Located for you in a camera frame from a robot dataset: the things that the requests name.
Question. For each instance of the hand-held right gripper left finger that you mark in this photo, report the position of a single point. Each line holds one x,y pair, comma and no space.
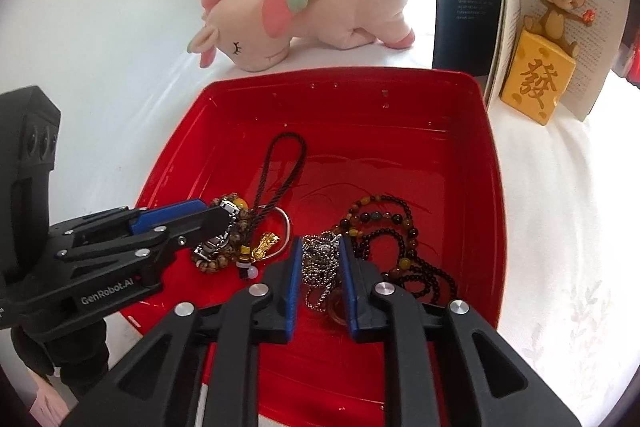
295,297

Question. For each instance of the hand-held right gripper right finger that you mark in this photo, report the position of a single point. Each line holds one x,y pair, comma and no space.
347,297

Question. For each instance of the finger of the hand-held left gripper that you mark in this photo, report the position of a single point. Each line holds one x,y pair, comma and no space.
200,227
170,212

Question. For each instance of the red tin box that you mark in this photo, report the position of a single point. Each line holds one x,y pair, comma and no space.
375,147

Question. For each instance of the person's left forearm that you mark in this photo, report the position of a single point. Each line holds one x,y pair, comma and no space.
47,402

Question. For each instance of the person's left hand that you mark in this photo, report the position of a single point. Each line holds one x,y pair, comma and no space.
80,352

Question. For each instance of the mouse figurine on cheese block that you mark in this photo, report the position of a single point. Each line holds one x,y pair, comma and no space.
537,82

